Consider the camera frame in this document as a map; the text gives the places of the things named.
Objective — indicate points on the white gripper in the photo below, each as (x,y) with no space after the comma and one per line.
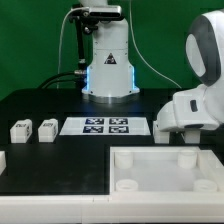
(187,111)

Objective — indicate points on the white square tabletop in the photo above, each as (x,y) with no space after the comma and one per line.
(157,169)

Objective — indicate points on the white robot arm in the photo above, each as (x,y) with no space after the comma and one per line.
(111,76)

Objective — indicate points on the white right fence block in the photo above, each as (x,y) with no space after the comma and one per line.
(211,168)

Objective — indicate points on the white fence block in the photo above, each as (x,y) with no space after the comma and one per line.
(211,168)
(2,162)

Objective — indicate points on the white front fence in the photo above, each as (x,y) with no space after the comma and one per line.
(137,207)

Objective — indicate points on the white marker sheet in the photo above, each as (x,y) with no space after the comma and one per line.
(108,126)

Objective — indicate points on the white left fence block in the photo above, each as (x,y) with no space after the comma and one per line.
(2,162)

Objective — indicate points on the black camera stand pole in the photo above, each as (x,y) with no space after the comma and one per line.
(81,55)

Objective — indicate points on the black camera on stand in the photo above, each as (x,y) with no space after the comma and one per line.
(102,13)

